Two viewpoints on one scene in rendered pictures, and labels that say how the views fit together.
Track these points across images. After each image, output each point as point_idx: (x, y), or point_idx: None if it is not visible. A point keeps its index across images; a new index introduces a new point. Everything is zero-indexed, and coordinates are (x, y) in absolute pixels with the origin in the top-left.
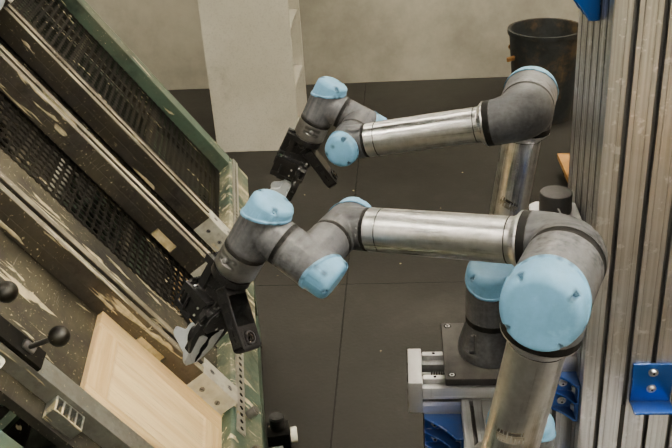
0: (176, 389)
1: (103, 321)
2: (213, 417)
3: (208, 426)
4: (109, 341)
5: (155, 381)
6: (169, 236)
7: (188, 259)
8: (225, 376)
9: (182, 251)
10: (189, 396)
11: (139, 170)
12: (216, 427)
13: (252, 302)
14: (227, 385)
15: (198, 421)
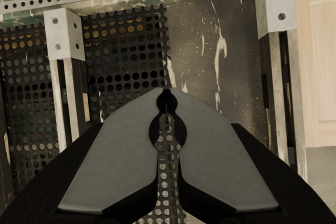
0: (308, 45)
1: (310, 144)
2: None
3: None
4: (330, 132)
5: (322, 71)
6: (82, 108)
7: (81, 74)
8: None
9: (81, 85)
10: (300, 28)
11: (6, 159)
12: None
13: None
14: None
15: (322, 9)
